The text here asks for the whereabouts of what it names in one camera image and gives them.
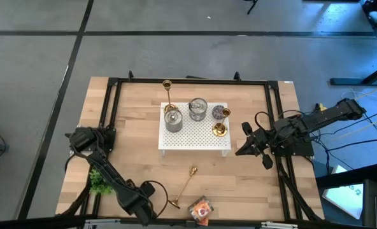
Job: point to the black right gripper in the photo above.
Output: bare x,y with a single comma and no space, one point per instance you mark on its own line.
261,141

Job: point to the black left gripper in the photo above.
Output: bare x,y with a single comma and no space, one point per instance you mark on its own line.
140,205

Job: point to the medium gold candlestick holder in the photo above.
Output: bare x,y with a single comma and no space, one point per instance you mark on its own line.
220,128

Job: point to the purple patterned candle tin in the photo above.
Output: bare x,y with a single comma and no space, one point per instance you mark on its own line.
217,111

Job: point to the clear glass jar with tag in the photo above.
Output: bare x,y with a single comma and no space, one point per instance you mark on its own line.
198,109

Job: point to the silver ribbed candle jar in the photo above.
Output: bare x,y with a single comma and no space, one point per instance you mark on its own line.
173,122

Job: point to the tall gold candlestick holder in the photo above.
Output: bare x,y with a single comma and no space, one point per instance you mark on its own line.
167,84

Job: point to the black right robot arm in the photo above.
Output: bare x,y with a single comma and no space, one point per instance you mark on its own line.
316,119

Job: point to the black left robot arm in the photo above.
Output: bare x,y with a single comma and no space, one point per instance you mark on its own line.
105,168

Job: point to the green artificial plant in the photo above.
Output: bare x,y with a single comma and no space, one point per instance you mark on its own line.
97,186

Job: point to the white perforated metal shelf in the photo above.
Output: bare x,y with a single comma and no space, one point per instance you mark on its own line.
195,140

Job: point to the yellow power plug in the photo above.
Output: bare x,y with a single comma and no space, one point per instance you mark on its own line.
319,106

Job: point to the black stand beam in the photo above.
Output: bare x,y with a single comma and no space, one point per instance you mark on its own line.
347,176

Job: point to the white lit panel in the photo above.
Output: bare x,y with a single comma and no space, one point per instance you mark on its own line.
343,197

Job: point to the black front crossbar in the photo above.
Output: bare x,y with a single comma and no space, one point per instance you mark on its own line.
32,223

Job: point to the black tripod leg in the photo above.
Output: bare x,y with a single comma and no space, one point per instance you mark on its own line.
251,6

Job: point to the black table frame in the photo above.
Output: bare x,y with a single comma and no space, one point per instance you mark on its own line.
191,81

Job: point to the black desk leg frame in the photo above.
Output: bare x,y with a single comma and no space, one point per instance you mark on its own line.
344,81

